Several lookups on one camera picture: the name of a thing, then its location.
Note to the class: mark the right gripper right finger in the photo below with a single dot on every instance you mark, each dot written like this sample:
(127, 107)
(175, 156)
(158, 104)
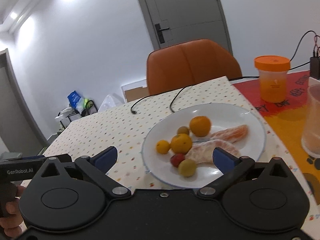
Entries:
(257, 196)

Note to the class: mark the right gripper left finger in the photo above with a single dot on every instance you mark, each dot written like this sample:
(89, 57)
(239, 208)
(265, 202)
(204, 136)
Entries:
(68, 196)

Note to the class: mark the peeled pomelo segment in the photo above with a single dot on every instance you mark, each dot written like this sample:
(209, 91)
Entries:
(232, 135)

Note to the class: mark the small green fruit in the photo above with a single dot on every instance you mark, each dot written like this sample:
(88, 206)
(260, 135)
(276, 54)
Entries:
(187, 168)

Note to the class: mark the large orange mandarin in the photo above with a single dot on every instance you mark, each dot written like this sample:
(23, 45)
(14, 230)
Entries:
(200, 126)

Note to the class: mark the red apple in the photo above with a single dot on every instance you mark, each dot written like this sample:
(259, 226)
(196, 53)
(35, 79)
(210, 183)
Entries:
(176, 159)

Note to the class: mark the green-brown kiwi fruit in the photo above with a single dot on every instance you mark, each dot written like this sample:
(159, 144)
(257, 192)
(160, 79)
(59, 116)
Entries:
(183, 130)

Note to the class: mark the small yellow orange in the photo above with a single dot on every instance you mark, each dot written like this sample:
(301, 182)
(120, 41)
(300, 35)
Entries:
(162, 147)

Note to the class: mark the person left hand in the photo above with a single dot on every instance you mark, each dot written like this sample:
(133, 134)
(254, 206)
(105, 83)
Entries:
(11, 224)

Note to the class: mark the ribbed glass cup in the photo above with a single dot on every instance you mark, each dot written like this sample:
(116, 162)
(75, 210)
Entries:
(310, 136)

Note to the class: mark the black metal shelf rack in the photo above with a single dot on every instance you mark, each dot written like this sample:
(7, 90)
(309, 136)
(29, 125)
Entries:
(68, 115)

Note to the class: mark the red orange table mat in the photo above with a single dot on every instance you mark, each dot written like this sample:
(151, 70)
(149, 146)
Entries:
(287, 119)

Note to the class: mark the white plate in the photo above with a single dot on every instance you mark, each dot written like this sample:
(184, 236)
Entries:
(222, 116)

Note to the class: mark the blue plastic bag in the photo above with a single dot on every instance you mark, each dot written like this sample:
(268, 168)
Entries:
(75, 100)

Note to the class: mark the white plastic bag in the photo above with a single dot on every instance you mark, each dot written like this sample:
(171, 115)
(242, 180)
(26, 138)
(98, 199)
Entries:
(107, 103)

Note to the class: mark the cardboard sheet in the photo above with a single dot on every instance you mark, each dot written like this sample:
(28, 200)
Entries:
(136, 93)

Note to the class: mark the orange lidded cup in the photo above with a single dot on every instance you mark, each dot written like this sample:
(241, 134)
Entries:
(272, 77)

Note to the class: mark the black power adapter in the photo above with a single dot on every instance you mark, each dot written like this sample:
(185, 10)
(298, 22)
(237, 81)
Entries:
(315, 67)

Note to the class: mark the orange chair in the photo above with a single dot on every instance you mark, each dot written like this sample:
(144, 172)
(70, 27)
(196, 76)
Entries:
(187, 64)

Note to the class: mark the grey door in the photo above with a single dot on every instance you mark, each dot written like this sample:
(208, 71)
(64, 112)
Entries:
(187, 19)

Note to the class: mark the black door handle lock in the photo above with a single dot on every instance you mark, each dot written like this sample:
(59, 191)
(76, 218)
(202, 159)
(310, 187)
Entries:
(159, 32)

